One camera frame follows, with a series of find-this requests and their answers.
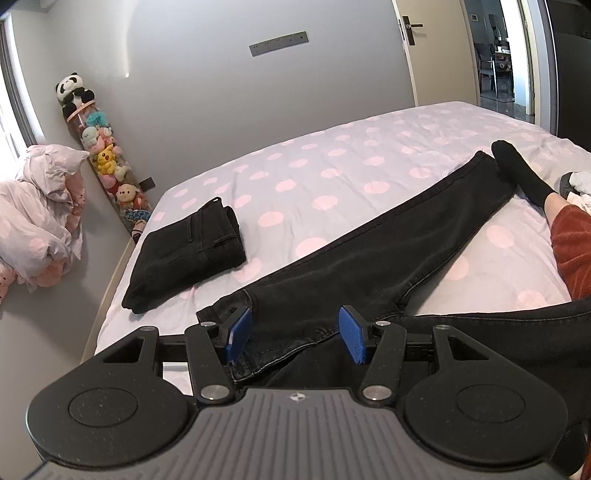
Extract clear tube of plush toys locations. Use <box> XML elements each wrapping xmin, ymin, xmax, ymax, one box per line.
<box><xmin>65</xmin><ymin>104</ymin><xmax>156</xmax><ymax>244</ymax></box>

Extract window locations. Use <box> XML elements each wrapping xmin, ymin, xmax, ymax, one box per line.
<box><xmin>0</xmin><ymin>21</ymin><xmax>38</xmax><ymax>160</ymax></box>

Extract dark cabinet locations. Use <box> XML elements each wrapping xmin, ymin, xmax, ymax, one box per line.
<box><xmin>546</xmin><ymin>0</ymin><xmax>591</xmax><ymax>153</ymax></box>

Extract dark door handle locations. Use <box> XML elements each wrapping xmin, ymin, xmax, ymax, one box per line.
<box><xmin>401</xmin><ymin>16</ymin><xmax>424</xmax><ymax>46</ymax></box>

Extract dark chair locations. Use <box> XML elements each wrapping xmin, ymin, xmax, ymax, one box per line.
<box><xmin>475</xmin><ymin>41</ymin><xmax>498</xmax><ymax>92</ymax></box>

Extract black jeans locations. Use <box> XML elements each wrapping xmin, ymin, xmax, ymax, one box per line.
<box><xmin>196</xmin><ymin>151</ymin><xmax>591</xmax><ymax>477</ymax></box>

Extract person's leg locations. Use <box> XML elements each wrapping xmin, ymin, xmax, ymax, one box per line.
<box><xmin>544</xmin><ymin>192</ymin><xmax>574</xmax><ymax>223</ymax></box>

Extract rust red shorts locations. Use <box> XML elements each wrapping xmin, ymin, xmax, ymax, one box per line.
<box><xmin>550</xmin><ymin>203</ymin><xmax>591</xmax><ymax>302</ymax></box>

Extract black sock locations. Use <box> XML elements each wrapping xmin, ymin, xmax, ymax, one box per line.
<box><xmin>491</xmin><ymin>140</ymin><xmax>562</xmax><ymax>209</ymax></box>

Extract bed with pink dotted sheet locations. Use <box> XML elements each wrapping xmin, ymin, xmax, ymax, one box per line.
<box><xmin>81</xmin><ymin>100</ymin><xmax>591</xmax><ymax>361</ymax></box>

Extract grey white cloth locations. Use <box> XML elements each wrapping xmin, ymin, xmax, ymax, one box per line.
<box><xmin>559</xmin><ymin>170</ymin><xmax>591</xmax><ymax>206</ymax></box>

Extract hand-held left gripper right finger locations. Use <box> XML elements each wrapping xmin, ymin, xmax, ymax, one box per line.
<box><xmin>338</xmin><ymin>304</ymin><xmax>491</xmax><ymax>404</ymax></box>

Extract beige door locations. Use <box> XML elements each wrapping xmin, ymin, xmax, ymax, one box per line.
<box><xmin>392</xmin><ymin>0</ymin><xmax>482</xmax><ymax>110</ymax></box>

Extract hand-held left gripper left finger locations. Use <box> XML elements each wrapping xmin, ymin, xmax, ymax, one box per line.
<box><xmin>99</xmin><ymin>306</ymin><xmax>253</xmax><ymax>404</ymax></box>

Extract crumpled pink dotted duvet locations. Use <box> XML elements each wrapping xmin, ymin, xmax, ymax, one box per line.
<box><xmin>0</xmin><ymin>144</ymin><xmax>90</xmax><ymax>305</ymax></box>

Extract panda plush toy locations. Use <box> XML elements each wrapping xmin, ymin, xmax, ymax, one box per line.
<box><xmin>56</xmin><ymin>72</ymin><xmax>97</xmax><ymax>119</ymax></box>

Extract folded black pants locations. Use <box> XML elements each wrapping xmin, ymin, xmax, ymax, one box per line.
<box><xmin>122</xmin><ymin>197</ymin><xmax>247</xmax><ymax>315</ymax></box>

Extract grey wall bracket plate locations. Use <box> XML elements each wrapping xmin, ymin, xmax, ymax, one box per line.
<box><xmin>249</xmin><ymin>31</ymin><xmax>309</xmax><ymax>58</ymax></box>

